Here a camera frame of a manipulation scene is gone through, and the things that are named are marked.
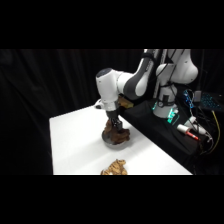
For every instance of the grey metal bowl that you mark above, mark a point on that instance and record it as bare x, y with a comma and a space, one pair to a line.
115, 143

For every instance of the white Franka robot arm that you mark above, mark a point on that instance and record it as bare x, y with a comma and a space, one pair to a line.
110, 86

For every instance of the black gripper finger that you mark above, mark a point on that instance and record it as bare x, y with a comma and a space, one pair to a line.
118, 125

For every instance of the black curtain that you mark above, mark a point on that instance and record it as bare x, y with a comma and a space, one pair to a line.
33, 93

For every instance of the laptop with blue lit keyboard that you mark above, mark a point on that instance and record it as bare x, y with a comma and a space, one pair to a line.
210, 101

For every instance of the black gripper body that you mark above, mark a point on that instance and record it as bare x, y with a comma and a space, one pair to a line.
112, 116

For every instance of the green light control box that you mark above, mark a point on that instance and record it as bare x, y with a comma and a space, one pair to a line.
173, 116

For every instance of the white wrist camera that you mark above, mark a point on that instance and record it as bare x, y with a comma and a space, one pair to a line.
98, 105

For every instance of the black robot stand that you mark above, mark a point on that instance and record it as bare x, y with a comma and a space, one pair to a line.
150, 123

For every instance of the white cylinder with red tip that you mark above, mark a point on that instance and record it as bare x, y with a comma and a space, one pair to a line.
186, 131

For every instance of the striped plush tiger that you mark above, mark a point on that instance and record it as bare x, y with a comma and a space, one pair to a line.
115, 168

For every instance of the brown plush deer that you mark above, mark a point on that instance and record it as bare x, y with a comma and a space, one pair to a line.
116, 135

